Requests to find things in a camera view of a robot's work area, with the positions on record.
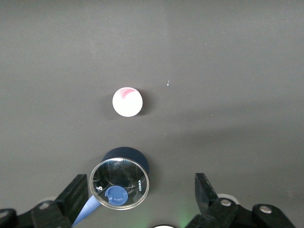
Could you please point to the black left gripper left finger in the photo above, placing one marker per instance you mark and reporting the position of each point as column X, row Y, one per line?
column 54, row 213

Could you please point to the pink plastic cup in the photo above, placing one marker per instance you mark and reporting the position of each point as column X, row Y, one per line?
column 127, row 102

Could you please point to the glass lid with blue knob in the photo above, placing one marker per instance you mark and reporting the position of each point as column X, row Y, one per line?
column 118, row 175

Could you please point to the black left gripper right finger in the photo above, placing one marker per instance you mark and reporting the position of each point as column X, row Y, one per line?
column 213, row 213

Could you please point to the dark blue saucepan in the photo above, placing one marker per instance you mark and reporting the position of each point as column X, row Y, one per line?
column 133, row 155

